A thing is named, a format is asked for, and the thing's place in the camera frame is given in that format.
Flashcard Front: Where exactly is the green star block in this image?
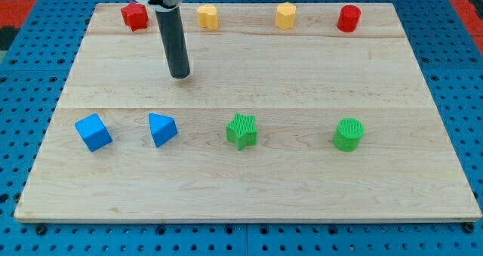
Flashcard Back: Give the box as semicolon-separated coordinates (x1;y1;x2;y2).
226;113;257;151

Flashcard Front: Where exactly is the wooden board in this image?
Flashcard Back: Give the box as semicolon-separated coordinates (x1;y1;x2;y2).
14;3;481;224

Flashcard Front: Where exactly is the blue triangle block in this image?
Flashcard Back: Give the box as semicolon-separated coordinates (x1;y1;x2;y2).
148;113;178;148

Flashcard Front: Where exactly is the green cylinder block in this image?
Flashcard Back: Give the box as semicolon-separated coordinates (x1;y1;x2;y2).
333;118;365;152

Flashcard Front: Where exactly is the yellow heart block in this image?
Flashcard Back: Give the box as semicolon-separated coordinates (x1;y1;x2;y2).
197;4;219;30

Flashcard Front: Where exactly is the yellow hexagon block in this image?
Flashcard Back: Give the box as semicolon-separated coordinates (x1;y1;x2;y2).
275;2;297;30

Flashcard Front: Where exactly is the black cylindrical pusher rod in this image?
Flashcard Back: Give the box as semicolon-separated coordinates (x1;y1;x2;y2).
155;7;190;79

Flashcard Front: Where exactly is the blue cube block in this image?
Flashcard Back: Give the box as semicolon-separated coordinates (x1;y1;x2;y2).
75;113;112;152

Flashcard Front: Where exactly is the red star block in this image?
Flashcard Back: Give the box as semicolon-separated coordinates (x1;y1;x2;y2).
121;2;149;32

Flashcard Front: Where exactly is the red cylinder block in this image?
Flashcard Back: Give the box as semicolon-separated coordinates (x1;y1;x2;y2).
337;5;361;32

